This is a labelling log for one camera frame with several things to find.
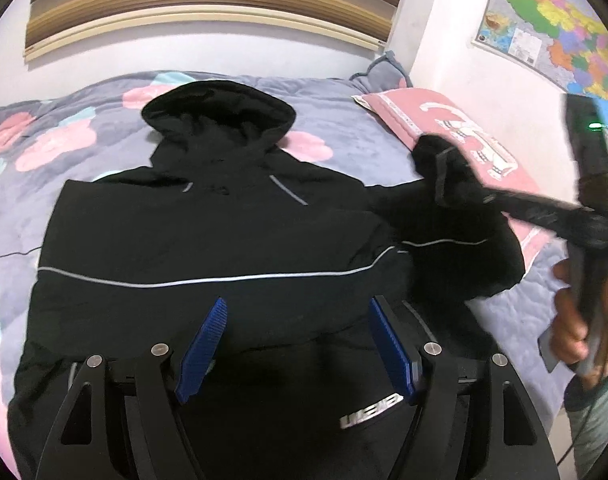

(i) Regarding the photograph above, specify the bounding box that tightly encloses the grey floral blanket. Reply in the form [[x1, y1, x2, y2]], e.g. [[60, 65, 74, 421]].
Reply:
[[0, 71, 585, 466]]

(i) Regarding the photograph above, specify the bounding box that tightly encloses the grey pillow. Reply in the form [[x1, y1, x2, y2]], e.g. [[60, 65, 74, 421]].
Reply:
[[349, 51, 415, 93]]

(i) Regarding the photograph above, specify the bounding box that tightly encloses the person's right forearm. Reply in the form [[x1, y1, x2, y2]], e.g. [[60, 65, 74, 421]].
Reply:
[[564, 345, 608, 480]]

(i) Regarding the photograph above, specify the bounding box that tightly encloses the pink printed pillow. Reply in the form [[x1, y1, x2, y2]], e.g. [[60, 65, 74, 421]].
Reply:
[[351, 87, 557, 266]]

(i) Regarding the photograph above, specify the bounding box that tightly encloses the black hooded jacket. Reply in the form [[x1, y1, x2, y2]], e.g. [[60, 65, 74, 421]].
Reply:
[[6, 79, 527, 480]]

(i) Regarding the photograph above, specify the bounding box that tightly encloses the colourful wall map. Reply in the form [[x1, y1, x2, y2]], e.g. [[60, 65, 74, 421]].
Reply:
[[471, 0, 608, 148]]

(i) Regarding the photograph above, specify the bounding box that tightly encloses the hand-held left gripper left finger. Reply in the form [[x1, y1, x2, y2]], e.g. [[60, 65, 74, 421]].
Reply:
[[36, 296, 229, 480]]

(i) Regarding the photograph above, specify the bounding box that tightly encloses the person's right hand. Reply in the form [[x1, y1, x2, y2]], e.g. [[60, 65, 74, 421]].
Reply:
[[551, 257, 592, 376]]

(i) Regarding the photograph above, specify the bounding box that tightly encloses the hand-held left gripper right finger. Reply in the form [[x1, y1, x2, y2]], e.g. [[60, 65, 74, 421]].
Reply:
[[369, 295, 557, 480]]

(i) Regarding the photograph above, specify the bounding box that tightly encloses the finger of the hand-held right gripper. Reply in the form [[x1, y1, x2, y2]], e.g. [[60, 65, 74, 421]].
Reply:
[[434, 149, 585, 241]]

